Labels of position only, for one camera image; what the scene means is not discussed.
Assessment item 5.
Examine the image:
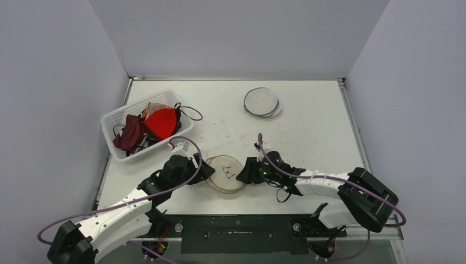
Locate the dark red bra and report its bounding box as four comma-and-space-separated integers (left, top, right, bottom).
113, 114, 145, 154

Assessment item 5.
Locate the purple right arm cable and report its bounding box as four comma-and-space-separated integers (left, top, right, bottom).
257, 133, 407, 262

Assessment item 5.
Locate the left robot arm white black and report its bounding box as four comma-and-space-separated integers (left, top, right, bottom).
47, 153, 215, 263

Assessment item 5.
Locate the aluminium front frame rail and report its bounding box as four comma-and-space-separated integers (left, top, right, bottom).
74, 214, 404, 241

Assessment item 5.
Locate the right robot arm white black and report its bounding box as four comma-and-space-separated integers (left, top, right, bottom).
236, 151, 399, 236

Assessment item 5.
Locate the red bra black trim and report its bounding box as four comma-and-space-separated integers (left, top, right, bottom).
142, 102, 203, 141

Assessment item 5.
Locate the white perforated plastic basket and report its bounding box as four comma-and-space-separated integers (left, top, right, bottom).
101, 89, 182, 163

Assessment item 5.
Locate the white mesh bag beige trim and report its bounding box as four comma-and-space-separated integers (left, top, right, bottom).
206, 155, 245, 194

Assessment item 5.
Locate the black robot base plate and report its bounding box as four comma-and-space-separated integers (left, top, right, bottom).
141, 214, 347, 255

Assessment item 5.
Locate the beige lace bra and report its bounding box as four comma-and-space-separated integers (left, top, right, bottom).
146, 102, 172, 112

